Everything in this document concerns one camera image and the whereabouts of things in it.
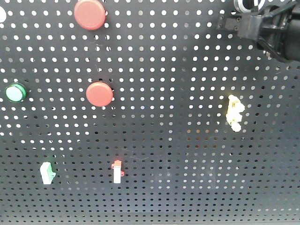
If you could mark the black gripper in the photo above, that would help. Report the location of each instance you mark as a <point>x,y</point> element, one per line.
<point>274,29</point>

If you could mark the upper red push button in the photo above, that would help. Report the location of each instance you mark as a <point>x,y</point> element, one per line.
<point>89,14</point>

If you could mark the red push button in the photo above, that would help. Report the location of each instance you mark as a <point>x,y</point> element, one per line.
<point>89,14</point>
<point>99,94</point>

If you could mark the lower red push button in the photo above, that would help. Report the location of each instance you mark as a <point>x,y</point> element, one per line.
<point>99,94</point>

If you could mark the green illuminated push button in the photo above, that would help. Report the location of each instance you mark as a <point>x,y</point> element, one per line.
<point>16,92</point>

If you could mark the silver rotary selector knob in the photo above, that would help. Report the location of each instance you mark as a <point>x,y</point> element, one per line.
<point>248,6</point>

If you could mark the black perforated pegboard panel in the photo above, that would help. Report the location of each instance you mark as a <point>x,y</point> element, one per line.
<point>171,72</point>

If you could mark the red white toggle switch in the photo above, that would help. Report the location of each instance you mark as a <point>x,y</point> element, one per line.
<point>117,172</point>

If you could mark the green white toggle switch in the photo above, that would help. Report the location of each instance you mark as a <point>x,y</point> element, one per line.
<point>47,173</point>

